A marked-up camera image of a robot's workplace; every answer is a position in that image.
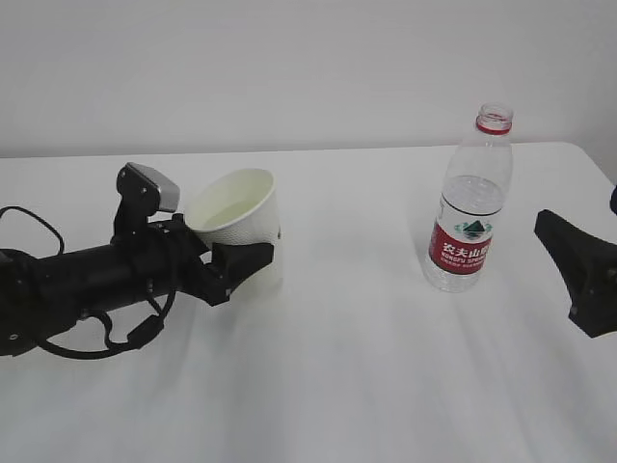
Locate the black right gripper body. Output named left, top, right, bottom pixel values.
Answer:
left=569, top=267, right=616, bottom=339

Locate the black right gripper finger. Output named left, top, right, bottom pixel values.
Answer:
left=609, top=185, right=617, bottom=215
left=534, top=209, right=616, bottom=299

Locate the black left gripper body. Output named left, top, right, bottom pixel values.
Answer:
left=148, top=214, right=230, bottom=307

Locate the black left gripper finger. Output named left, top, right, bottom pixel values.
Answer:
left=211, top=242, right=274, bottom=294

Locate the white paper coffee cup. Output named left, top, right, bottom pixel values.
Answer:
left=184, top=168, right=282, bottom=301

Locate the clear Nongfu Spring water bottle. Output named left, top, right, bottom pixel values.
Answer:
left=423, top=102, right=514, bottom=293

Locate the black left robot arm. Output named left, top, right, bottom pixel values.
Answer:
left=1, top=214, right=274, bottom=360

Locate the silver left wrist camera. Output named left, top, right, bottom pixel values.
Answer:
left=114, top=162, right=180, bottom=234

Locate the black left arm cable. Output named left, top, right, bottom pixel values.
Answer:
left=0, top=205, right=177, bottom=360

